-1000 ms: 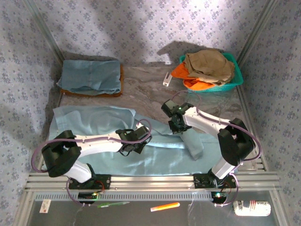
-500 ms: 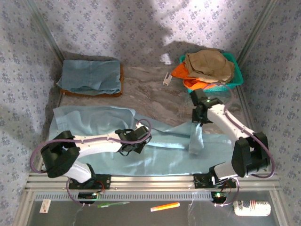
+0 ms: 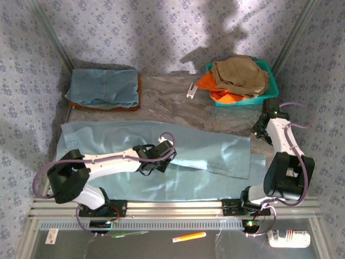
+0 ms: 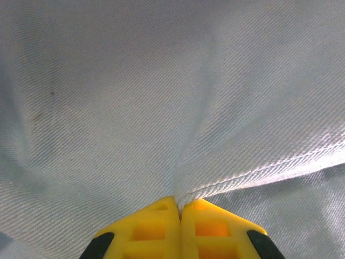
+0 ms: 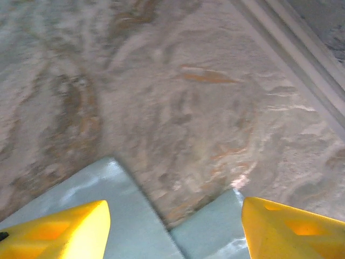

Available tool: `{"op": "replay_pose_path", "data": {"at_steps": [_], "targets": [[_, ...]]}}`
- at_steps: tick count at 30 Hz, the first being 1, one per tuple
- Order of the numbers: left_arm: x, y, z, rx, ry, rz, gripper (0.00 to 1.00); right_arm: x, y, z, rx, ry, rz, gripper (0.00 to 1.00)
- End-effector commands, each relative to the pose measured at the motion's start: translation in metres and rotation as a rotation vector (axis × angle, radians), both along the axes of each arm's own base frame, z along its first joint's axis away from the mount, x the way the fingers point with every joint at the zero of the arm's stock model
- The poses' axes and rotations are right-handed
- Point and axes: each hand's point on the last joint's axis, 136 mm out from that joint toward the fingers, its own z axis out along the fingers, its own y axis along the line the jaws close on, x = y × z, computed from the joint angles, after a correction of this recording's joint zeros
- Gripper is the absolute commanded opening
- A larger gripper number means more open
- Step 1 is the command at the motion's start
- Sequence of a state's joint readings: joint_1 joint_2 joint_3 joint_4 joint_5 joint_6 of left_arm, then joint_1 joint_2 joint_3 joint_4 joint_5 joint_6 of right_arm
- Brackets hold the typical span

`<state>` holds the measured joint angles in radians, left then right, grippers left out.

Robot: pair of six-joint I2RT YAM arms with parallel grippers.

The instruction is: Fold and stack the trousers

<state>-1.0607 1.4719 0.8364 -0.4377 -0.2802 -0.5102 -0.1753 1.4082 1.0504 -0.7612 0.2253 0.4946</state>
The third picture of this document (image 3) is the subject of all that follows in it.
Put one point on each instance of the white plastic block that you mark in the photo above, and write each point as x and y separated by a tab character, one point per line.
191	91

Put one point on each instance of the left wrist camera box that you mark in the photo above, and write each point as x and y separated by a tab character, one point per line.
161	139

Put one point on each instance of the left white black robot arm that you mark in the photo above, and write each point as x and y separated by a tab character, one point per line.
107	162

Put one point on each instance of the black controller board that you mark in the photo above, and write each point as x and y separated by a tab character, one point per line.
99	224
250	225

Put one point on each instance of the teal plastic basket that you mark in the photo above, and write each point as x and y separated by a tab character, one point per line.
272	86

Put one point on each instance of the tan khaki trousers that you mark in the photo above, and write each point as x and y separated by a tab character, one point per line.
240	75

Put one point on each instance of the white can with flag print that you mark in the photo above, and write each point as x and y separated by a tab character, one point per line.
288	238

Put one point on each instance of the white tag with red mark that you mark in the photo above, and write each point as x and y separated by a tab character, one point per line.
51	236

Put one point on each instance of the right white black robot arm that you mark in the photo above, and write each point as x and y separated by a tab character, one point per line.
283	137

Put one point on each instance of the aluminium mounting rail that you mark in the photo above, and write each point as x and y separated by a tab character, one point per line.
175	206

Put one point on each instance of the aluminium corner post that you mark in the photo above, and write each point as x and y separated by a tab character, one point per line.
51	35
293	37

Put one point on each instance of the orange trousers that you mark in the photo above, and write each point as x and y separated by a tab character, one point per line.
223	97

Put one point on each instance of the orange marker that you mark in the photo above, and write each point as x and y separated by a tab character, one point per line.
188	237

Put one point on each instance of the denim blue trousers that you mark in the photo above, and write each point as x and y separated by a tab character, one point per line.
102	86

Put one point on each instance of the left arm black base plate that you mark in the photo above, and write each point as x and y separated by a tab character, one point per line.
120	207

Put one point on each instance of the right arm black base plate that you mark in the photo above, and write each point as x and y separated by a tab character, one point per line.
230	207

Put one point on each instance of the green pen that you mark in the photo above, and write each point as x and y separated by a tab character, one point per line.
129	234

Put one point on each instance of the right black controller board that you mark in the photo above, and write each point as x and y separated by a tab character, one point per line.
250	225

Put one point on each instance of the light blue trousers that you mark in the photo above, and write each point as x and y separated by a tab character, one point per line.
205	159

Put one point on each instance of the left black controller board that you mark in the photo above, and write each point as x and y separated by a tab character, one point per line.
99	224

